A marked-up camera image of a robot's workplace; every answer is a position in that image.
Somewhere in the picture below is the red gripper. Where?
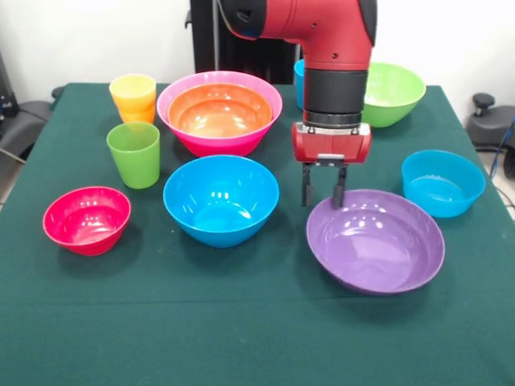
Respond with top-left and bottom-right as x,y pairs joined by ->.
291,121 -> 373,211

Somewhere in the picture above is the purple bowl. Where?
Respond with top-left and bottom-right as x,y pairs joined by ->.
306,188 -> 446,297

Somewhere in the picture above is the large blue bowl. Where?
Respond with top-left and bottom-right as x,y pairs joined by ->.
162,154 -> 280,248

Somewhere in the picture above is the large pink bowl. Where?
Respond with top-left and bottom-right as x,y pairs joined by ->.
156,70 -> 283,158

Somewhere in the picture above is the orange bowl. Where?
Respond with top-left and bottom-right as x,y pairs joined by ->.
167,82 -> 274,140

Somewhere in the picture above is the blue cup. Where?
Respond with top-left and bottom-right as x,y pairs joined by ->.
293,59 -> 307,112

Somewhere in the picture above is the small translucent blue bowl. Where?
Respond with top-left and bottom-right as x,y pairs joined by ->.
401,150 -> 487,220

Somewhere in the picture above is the green bowl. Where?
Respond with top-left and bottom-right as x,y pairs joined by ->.
360,62 -> 427,129

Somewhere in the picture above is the dark green tablecloth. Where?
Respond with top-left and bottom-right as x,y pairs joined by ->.
0,82 -> 515,386

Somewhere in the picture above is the green cup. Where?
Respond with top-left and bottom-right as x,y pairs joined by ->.
105,121 -> 162,190

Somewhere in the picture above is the orange cup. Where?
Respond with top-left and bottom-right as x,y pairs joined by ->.
114,102 -> 157,125

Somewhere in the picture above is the yellow cup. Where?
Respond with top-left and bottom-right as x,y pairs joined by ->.
109,73 -> 157,112

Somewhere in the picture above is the small pink bowl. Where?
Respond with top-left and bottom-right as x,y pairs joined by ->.
42,186 -> 132,257

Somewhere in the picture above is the grey pedestal foot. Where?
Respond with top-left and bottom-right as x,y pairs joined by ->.
0,86 -> 65,162
466,92 -> 515,150

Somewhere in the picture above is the blue cable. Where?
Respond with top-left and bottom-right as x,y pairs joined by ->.
488,116 -> 515,180

